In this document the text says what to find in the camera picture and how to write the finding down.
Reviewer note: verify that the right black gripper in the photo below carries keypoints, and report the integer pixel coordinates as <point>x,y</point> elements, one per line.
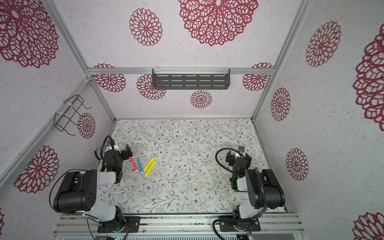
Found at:
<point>240,156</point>

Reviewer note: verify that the black wire wall basket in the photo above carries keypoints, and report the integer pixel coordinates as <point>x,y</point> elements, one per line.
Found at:
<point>65,117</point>

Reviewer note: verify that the yellow highlighter pen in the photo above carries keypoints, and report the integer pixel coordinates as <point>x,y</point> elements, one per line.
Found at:
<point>149,164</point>
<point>150,168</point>

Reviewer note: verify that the pink highlighter pen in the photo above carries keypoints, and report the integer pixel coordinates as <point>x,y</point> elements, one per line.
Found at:
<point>134,164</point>

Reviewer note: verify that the dark metal wall shelf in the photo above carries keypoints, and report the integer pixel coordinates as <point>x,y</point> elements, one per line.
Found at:
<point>191,79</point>

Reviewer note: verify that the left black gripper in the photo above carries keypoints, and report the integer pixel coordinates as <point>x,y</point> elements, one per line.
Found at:
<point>124,153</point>

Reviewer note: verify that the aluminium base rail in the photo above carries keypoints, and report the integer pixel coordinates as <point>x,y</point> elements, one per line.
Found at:
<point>202,224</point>

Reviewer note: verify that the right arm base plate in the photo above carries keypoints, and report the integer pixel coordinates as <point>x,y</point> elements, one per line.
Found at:
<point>229,224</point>

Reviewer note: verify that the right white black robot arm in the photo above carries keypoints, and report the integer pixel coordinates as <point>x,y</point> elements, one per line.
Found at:
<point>263,189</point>

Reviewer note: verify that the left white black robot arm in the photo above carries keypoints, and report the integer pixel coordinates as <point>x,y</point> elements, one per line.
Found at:
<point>78,191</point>

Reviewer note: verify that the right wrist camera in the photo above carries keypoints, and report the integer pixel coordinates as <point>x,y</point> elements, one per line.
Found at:
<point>241,149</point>

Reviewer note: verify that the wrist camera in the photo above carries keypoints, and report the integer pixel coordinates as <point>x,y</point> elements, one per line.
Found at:
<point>241,149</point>
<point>116,147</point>

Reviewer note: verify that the blue highlighter pen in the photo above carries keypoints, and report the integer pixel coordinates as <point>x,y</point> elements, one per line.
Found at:
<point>140,165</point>

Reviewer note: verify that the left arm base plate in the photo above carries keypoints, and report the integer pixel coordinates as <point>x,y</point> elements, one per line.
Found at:
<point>126,224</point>

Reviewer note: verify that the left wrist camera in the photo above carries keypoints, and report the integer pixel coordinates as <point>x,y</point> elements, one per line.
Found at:
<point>116,147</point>

